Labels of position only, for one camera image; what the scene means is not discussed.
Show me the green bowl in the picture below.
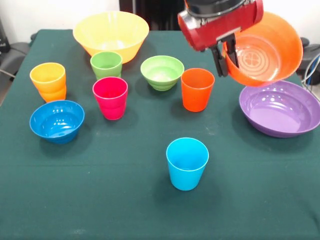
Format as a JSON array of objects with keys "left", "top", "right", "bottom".
[{"left": 140, "top": 55, "right": 185, "bottom": 92}]

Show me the dark green tablecloth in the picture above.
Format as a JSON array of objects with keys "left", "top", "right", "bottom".
[{"left": 0, "top": 29, "right": 320, "bottom": 240}]

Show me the gray black machine base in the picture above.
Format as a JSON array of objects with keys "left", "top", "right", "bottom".
[
  {"left": 0, "top": 42, "right": 32, "bottom": 78},
  {"left": 298, "top": 37, "right": 320, "bottom": 76}
]

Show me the purple bowl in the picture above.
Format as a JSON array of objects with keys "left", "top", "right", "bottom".
[{"left": 238, "top": 79, "right": 320, "bottom": 139}]

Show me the blue bowl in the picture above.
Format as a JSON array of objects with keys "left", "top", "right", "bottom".
[{"left": 29, "top": 99, "right": 86, "bottom": 145}]

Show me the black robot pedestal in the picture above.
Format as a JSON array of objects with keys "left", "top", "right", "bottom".
[{"left": 119, "top": 0, "right": 187, "bottom": 31}]

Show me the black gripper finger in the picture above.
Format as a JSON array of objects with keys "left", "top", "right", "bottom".
[
  {"left": 209, "top": 46, "right": 230, "bottom": 78},
  {"left": 223, "top": 33, "right": 240, "bottom": 70}
]

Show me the yellow cup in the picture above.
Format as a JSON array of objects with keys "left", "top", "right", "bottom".
[{"left": 29, "top": 62, "right": 68, "bottom": 104}]

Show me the pink cup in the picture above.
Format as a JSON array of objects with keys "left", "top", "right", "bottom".
[{"left": 92, "top": 76, "right": 129, "bottom": 121}]

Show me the orange cup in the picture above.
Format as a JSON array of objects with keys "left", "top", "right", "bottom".
[{"left": 180, "top": 67, "right": 216, "bottom": 113}]

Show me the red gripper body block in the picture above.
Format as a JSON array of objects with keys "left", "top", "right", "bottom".
[{"left": 177, "top": 0, "right": 265, "bottom": 53}]

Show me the green cup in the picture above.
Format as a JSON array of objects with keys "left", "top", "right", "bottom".
[{"left": 89, "top": 51, "right": 123, "bottom": 81}]

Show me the light blue cup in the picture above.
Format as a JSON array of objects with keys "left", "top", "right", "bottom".
[{"left": 165, "top": 137, "right": 210, "bottom": 192}]

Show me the large yellow bowl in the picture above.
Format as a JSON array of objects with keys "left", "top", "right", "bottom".
[{"left": 72, "top": 10, "right": 150, "bottom": 65}]

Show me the orange bowl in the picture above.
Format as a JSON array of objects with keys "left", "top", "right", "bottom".
[{"left": 222, "top": 11, "right": 304, "bottom": 88}]

